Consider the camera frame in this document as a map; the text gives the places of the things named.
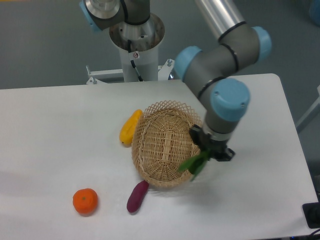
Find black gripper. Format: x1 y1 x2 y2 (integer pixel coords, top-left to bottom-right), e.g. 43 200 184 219
189 124 235 162

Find green bok choy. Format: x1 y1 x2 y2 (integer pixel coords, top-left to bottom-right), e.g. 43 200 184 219
178 150 211 182

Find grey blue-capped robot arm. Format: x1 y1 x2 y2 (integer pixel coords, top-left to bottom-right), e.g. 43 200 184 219
79 0 272 162

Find woven wicker basket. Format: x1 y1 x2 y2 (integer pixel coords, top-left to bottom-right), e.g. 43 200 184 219
131 100 202 188

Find purple sweet potato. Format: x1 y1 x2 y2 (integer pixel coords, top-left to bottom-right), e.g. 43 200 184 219
126 180 149 214

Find yellow pepper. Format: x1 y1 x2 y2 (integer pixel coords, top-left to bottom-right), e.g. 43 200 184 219
119 109 143 145

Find black device at table edge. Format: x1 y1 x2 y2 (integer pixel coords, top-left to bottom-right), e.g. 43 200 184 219
302 202 320 229

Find orange mandarin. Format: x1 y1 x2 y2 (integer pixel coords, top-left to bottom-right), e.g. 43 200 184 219
72 188 99 215

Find blue object in corner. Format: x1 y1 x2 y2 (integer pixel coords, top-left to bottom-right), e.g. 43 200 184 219
309 0 320 26

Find white metal base frame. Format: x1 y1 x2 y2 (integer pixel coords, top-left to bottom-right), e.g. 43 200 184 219
85 58 175 85

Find white table leg frame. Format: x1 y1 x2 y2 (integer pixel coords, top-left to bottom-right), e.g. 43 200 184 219
295 86 320 134

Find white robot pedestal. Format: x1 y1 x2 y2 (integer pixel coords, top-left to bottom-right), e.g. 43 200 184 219
109 13 165 82

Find black cable on pedestal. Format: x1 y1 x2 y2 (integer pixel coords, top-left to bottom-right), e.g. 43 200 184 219
127 39 145 82

